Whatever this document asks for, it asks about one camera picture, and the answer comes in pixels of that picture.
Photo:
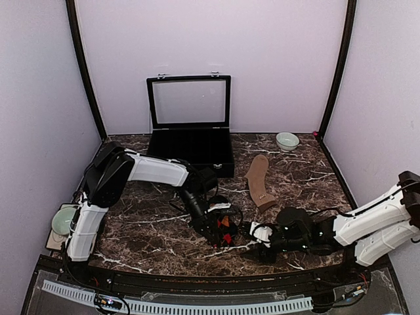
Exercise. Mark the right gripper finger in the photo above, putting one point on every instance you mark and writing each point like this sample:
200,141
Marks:
253,251
244,229

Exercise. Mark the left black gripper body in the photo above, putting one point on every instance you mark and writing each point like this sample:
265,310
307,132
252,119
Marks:
188,199

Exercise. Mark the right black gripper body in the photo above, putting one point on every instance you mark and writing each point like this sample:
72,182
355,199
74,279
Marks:
301,243

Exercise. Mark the argyle red orange black sock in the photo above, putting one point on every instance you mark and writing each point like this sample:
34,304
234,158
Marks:
227,231

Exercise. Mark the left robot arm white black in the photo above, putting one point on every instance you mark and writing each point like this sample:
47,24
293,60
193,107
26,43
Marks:
117,169

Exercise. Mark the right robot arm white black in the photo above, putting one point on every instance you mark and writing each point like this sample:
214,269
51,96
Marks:
370,231

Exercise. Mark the tan brown sock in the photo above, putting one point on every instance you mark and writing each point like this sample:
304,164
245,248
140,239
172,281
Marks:
256,183

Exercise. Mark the pale green bowl at back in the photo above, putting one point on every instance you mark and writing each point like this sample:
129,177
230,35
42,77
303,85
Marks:
287,141

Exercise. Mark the black display case glass lid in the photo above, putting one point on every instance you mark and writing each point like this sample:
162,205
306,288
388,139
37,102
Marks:
190,118

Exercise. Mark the green circuit board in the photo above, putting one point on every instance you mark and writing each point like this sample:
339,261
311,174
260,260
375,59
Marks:
107,303

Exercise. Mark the pale green bowl on mat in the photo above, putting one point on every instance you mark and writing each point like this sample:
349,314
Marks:
62,220

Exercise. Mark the floral patterned mat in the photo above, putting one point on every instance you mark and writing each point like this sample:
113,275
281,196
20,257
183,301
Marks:
54,240

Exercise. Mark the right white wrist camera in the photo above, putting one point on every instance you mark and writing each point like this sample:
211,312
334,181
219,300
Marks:
261,233

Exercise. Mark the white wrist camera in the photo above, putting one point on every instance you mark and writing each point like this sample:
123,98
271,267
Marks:
218,206
261,233

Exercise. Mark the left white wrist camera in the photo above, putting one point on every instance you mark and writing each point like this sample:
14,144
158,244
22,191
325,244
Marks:
218,206

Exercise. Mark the black front rail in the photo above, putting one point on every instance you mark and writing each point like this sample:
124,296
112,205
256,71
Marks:
222,273

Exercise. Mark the white slotted cable duct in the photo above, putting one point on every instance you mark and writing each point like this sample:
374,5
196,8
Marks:
165,304

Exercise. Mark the right black frame post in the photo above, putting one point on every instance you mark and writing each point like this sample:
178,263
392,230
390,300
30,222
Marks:
340,67

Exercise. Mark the black frame post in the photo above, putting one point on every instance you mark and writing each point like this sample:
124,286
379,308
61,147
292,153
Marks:
83,67
340,67

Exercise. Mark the left black frame post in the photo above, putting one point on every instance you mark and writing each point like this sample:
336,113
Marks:
83,67

